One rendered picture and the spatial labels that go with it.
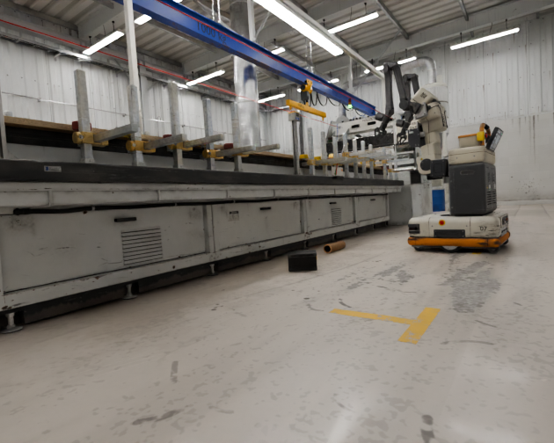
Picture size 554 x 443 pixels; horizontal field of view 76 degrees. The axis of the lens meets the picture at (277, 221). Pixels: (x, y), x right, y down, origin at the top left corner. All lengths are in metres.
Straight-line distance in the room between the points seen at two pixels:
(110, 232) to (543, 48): 11.76
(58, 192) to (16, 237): 0.30
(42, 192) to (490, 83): 11.72
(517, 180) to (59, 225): 11.27
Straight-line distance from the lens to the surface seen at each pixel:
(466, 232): 3.05
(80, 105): 1.81
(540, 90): 12.19
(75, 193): 1.76
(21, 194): 1.68
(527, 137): 11.99
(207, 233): 2.46
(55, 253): 1.97
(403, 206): 5.94
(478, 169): 3.06
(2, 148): 1.66
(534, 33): 12.59
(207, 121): 2.25
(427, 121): 3.39
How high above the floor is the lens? 0.48
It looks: 3 degrees down
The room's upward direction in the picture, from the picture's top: 4 degrees counter-clockwise
